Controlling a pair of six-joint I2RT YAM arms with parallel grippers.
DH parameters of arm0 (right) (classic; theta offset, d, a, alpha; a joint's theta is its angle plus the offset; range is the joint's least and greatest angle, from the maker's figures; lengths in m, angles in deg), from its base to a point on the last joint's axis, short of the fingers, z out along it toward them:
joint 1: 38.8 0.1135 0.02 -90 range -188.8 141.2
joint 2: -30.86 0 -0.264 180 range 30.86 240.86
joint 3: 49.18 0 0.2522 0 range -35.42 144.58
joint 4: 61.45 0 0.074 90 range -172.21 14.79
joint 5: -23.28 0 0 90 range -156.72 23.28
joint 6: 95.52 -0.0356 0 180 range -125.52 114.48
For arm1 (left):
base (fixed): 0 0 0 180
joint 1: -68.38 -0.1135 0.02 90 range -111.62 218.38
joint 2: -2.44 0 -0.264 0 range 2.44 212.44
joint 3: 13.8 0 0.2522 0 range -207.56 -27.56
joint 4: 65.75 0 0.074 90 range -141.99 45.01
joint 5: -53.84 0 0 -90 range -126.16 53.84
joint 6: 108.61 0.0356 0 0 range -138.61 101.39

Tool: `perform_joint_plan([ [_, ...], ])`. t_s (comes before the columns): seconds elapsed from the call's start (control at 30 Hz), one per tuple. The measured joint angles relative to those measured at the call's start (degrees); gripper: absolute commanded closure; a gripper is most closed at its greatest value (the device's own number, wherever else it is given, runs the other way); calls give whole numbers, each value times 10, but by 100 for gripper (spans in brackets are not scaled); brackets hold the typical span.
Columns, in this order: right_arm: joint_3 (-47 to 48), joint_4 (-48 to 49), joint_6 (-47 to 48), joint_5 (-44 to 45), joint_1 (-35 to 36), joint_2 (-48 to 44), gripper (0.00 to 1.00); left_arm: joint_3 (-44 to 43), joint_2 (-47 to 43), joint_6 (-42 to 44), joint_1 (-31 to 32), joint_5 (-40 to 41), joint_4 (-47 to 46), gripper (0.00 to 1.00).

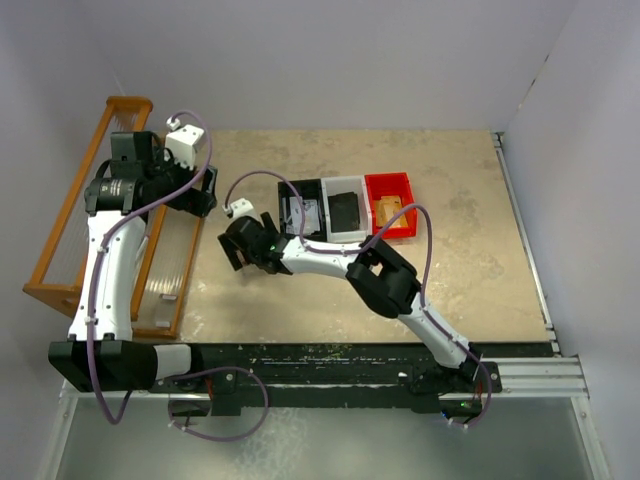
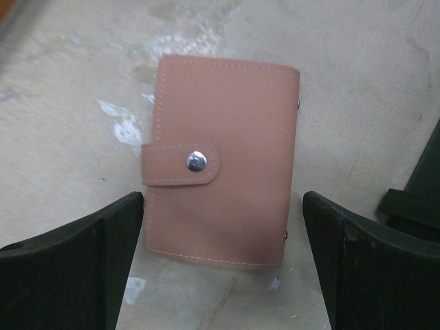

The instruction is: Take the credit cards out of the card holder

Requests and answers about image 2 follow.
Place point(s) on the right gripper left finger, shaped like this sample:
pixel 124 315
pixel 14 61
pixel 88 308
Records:
pixel 72 277

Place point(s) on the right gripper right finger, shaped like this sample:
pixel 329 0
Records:
pixel 371 276

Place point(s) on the pink leather card holder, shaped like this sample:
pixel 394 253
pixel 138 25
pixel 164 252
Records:
pixel 218 168

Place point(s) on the black plastic bin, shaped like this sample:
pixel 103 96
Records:
pixel 415 209

